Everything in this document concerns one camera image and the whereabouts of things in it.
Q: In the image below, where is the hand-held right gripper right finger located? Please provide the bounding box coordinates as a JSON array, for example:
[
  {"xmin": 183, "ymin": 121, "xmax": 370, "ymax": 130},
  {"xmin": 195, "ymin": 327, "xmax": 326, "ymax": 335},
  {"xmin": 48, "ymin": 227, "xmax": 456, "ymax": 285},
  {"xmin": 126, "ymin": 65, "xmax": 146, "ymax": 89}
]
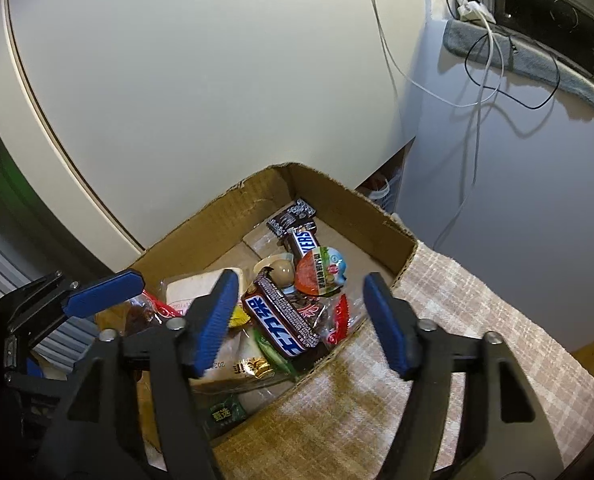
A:
[{"xmin": 363, "ymin": 272, "xmax": 565, "ymax": 480}]

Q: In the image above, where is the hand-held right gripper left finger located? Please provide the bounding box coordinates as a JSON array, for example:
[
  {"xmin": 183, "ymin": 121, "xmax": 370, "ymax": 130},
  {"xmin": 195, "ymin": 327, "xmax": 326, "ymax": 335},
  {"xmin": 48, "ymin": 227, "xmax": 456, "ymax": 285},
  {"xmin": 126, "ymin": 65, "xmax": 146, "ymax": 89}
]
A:
[{"xmin": 37, "ymin": 267, "xmax": 245, "ymax": 480}]

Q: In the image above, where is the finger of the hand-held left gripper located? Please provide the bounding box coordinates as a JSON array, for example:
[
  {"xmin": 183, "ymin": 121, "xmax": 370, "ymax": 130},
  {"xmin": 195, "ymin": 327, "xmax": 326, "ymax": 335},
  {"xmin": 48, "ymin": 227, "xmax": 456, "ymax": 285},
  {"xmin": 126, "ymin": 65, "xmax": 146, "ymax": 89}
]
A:
[
  {"xmin": 0, "ymin": 269, "xmax": 145, "ymax": 333},
  {"xmin": 4, "ymin": 307, "xmax": 98, "ymax": 361}
]

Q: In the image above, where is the pink white bread packet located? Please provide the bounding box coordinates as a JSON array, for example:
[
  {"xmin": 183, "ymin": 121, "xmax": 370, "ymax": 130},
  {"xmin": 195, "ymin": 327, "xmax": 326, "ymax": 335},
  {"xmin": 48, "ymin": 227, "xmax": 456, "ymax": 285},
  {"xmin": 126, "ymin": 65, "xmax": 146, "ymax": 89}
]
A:
[{"xmin": 166, "ymin": 268, "xmax": 243, "ymax": 311}]

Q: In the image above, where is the clear red-print snack packet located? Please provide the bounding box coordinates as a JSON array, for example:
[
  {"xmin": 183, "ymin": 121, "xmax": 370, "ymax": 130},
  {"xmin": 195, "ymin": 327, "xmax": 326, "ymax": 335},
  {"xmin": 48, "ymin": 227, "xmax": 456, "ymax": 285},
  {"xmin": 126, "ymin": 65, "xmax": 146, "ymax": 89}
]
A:
[
  {"xmin": 297, "ymin": 292, "xmax": 353, "ymax": 351},
  {"xmin": 124, "ymin": 290, "xmax": 185, "ymax": 336}
]

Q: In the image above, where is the brown chocolate bar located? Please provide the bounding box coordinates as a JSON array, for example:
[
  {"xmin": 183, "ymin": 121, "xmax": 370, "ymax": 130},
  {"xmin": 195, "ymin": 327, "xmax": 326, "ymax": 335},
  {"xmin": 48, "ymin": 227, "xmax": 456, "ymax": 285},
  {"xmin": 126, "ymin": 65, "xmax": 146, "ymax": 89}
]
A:
[
  {"xmin": 241, "ymin": 267, "xmax": 323, "ymax": 361},
  {"xmin": 284, "ymin": 224, "xmax": 323, "ymax": 261}
]

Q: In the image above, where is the brown egg clear packet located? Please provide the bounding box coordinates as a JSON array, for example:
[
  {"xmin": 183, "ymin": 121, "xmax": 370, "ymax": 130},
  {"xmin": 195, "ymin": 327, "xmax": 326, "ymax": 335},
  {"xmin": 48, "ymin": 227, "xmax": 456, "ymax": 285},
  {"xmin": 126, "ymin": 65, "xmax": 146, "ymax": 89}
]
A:
[{"xmin": 254, "ymin": 255, "xmax": 298, "ymax": 293}]

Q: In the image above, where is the orange jelly cup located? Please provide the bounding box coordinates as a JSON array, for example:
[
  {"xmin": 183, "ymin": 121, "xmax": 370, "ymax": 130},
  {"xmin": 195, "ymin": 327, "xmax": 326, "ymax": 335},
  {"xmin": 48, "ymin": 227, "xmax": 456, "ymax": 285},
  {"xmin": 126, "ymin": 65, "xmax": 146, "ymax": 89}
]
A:
[{"xmin": 295, "ymin": 246, "xmax": 349, "ymax": 297}]

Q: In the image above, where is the dark green packet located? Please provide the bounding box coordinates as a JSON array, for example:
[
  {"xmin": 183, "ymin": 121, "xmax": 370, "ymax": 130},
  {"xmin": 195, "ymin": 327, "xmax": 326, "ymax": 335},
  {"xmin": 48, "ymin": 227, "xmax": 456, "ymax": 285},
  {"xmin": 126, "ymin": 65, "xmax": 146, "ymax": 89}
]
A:
[{"xmin": 204, "ymin": 392, "xmax": 250, "ymax": 438}]

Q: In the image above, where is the cardboard box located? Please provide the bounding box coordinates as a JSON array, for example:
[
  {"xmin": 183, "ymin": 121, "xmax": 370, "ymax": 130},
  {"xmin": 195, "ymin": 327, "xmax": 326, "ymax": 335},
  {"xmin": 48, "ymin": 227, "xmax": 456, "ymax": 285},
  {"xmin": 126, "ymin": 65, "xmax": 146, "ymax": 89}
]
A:
[{"xmin": 94, "ymin": 161, "xmax": 420, "ymax": 463}]

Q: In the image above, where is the black candy packet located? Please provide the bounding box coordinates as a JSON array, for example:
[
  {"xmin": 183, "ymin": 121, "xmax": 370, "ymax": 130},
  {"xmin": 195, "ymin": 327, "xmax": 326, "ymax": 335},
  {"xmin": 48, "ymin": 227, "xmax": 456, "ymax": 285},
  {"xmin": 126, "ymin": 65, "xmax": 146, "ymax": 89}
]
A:
[{"xmin": 267, "ymin": 198, "xmax": 318, "ymax": 237}]

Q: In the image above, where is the checked tablecloth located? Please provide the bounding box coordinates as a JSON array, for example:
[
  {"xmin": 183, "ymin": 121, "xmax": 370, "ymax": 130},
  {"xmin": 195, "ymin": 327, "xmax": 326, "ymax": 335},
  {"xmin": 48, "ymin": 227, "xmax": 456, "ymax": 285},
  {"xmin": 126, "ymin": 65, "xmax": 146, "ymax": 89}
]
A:
[{"xmin": 212, "ymin": 242, "xmax": 594, "ymax": 480}]

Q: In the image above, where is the plastic jar white lid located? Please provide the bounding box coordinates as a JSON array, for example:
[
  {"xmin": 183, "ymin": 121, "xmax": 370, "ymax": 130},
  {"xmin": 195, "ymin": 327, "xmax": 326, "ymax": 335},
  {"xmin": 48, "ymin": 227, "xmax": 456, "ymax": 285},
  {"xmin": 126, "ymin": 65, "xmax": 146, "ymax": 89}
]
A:
[{"xmin": 359, "ymin": 175, "xmax": 398, "ymax": 211}]

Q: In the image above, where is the white cabinet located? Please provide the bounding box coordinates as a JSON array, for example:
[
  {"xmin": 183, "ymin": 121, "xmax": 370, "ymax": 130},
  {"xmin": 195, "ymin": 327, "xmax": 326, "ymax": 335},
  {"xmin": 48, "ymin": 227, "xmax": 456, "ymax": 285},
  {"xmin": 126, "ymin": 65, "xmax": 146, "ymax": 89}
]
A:
[{"xmin": 0, "ymin": 0, "xmax": 428, "ymax": 256}]

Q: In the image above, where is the grey windowsill cloth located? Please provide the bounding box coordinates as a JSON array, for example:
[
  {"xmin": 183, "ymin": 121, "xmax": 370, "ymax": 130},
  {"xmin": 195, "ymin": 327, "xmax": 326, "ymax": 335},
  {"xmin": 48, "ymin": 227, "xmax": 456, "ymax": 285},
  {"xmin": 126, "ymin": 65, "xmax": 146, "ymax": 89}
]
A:
[{"xmin": 442, "ymin": 17, "xmax": 594, "ymax": 123}]

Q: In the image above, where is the white power strip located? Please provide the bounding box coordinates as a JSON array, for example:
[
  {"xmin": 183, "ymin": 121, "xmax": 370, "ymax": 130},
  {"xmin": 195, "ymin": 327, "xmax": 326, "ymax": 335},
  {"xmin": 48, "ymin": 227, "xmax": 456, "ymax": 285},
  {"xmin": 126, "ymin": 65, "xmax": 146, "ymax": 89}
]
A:
[{"xmin": 453, "ymin": 0, "xmax": 498, "ymax": 23}]

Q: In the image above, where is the thick white cable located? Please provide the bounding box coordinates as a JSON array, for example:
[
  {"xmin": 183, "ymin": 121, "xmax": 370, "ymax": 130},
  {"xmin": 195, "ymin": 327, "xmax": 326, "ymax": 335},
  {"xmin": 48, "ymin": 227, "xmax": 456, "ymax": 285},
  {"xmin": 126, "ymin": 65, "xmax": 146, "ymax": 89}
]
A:
[{"xmin": 429, "ymin": 7, "xmax": 505, "ymax": 251}]

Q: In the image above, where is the thin white cable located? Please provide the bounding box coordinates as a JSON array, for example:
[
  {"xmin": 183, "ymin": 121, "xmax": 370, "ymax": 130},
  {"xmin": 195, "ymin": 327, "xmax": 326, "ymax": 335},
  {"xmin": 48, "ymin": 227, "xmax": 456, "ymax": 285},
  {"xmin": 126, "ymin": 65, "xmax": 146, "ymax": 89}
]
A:
[{"xmin": 361, "ymin": 0, "xmax": 503, "ymax": 108}]

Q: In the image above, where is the black cable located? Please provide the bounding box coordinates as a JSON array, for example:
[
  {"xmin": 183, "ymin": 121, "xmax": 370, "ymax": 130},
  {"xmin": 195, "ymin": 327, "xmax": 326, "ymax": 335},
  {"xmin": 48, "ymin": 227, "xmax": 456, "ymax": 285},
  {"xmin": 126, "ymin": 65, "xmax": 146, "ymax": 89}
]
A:
[{"xmin": 434, "ymin": 0, "xmax": 563, "ymax": 111}]

